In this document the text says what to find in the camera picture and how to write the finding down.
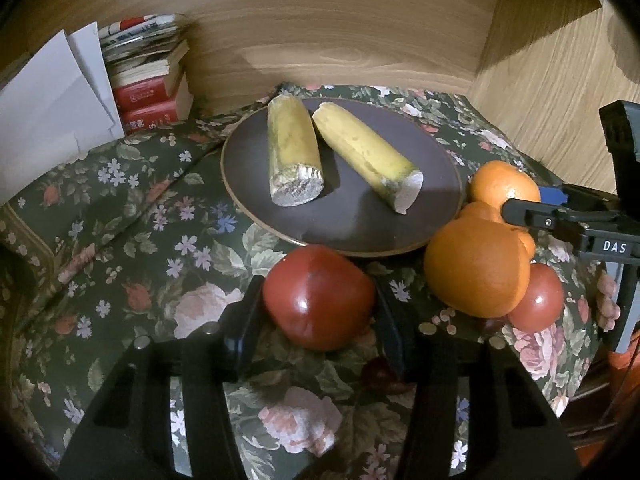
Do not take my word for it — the yellow cut banana piece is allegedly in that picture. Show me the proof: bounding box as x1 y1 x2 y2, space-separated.
312 102 424 215

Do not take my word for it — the large orange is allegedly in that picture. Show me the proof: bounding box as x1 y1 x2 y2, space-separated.
423 218 531 318

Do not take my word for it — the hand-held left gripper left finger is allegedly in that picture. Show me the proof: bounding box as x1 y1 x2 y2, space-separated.
60 275 267 480

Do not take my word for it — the red book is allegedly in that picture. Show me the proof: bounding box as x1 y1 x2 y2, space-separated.
122 76 195 135

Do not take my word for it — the large red tomato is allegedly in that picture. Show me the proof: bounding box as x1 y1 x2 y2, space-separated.
262 245 377 352

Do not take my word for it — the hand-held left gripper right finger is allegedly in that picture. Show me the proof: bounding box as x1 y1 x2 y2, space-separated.
371 279 584 480

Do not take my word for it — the white paper sheet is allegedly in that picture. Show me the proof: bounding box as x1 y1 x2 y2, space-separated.
67 21 126 133
0 30 126 207

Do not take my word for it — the stack of books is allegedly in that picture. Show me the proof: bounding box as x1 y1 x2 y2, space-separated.
111 40 190 113

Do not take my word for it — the green floral cloth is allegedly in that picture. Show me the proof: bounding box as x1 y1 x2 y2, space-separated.
0 82 607 480

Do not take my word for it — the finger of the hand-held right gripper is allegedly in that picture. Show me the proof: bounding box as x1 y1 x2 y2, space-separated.
501 198 588 233
539 185 621 211

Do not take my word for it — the small red tomato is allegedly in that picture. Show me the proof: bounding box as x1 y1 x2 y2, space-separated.
507 262 565 333

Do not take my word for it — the person's right hand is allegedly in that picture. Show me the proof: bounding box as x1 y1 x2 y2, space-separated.
597 274 622 332

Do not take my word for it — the dark brown plate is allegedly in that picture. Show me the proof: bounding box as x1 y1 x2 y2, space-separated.
220 97 466 259

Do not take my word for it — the stack of magazines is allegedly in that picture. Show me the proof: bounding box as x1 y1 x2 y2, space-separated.
97 13 190 67

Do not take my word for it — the small mandarin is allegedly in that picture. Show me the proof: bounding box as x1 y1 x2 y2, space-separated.
468 160 542 211
457 201 537 259

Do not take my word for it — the banana piece with foil end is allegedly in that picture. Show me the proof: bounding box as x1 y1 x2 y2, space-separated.
266 95 324 208

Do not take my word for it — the small dark red fruit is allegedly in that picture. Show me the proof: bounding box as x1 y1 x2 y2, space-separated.
361 358 416 395

